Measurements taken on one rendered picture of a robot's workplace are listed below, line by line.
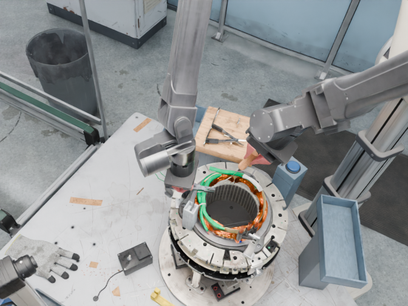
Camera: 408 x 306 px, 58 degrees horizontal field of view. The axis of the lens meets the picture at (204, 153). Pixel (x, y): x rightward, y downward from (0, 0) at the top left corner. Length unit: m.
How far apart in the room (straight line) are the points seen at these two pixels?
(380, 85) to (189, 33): 0.36
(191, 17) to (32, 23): 3.16
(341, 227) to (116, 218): 0.74
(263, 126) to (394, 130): 0.57
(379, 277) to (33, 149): 2.26
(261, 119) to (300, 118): 0.06
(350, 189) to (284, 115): 0.73
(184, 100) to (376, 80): 0.36
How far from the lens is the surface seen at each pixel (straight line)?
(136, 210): 1.35
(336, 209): 1.18
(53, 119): 1.75
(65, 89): 2.45
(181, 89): 0.71
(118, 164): 1.47
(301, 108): 0.63
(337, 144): 2.82
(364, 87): 0.52
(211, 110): 1.27
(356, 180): 1.26
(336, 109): 0.58
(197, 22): 0.70
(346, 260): 1.11
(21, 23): 3.80
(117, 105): 2.82
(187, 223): 0.93
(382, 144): 1.15
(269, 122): 0.60
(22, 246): 1.35
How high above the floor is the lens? 1.95
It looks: 51 degrees down
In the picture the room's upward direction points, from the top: 8 degrees clockwise
